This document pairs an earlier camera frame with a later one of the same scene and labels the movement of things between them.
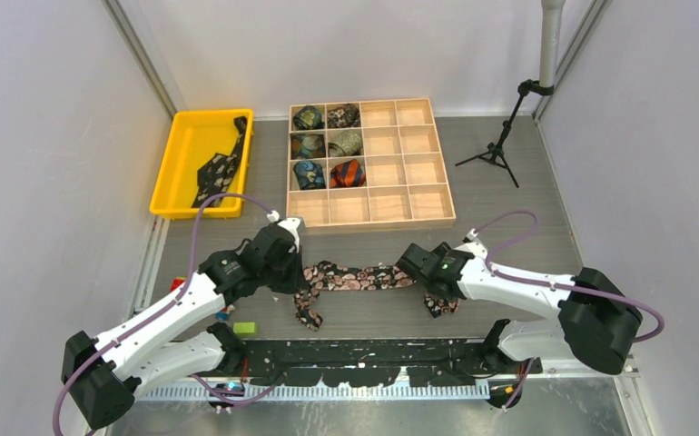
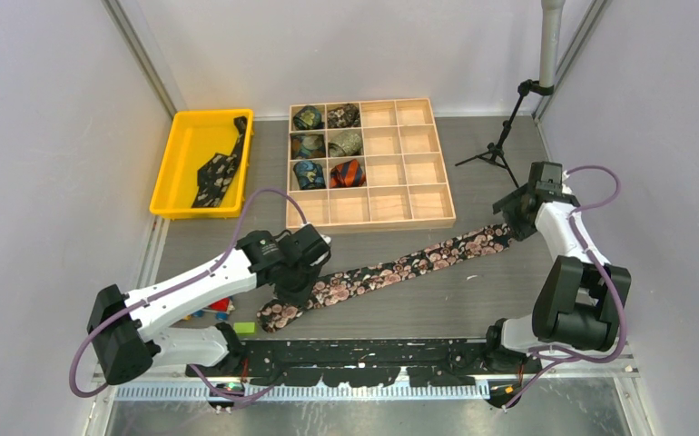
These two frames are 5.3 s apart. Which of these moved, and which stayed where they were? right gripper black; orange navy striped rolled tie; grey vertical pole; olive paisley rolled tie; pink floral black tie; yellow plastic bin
Moved: right gripper black; pink floral black tie
Stayed: orange navy striped rolled tie; yellow plastic bin; olive paisley rolled tie; grey vertical pole
